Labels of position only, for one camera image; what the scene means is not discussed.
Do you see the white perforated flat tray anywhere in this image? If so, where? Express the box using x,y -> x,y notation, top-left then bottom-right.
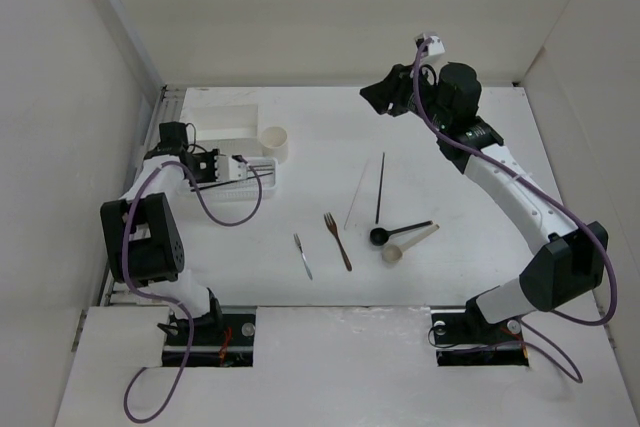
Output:
199,157 -> 279,202

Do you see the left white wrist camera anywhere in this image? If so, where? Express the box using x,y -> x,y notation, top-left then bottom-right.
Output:
215,154 -> 248,183

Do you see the black thin chopstick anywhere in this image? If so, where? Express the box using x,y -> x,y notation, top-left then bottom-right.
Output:
198,170 -> 277,193

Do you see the white chopstick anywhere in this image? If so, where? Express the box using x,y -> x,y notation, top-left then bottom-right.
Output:
343,158 -> 370,231

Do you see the white perforated square box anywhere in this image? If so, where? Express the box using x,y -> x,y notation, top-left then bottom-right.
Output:
187,104 -> 261,156

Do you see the black spoon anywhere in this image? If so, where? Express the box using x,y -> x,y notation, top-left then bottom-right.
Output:
369,220 -> 433,247

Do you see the brown wooden fork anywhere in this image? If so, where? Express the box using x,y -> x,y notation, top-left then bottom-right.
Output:
323,212 -> 353,272

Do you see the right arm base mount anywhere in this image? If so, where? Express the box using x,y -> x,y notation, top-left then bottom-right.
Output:
428,307 -> 529,367

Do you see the small silver fork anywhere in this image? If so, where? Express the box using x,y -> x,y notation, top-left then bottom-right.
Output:
293,233 -> 313,281

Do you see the cream cylindrical cup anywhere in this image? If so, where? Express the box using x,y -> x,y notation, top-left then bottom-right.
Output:
258,126 -> 289,164

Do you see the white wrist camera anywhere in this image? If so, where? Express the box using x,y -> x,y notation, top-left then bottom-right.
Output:
215,154 -> 248,183
414,32 -> 445,58

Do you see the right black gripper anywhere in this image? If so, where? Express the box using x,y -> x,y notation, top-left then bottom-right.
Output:
358,60 -> 451,131

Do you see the cream spoon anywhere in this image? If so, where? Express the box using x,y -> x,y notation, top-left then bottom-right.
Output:
381,224 -> 440,265

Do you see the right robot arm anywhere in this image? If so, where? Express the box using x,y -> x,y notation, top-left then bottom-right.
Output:
360,63 -> 608,341

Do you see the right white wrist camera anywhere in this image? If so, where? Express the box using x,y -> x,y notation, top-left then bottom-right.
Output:
414,32 -> 445,58

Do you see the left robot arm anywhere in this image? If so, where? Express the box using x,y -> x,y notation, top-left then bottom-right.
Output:
100,122 -> 230,344

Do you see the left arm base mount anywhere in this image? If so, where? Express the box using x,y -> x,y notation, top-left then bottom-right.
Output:
158,307 -> 257,368

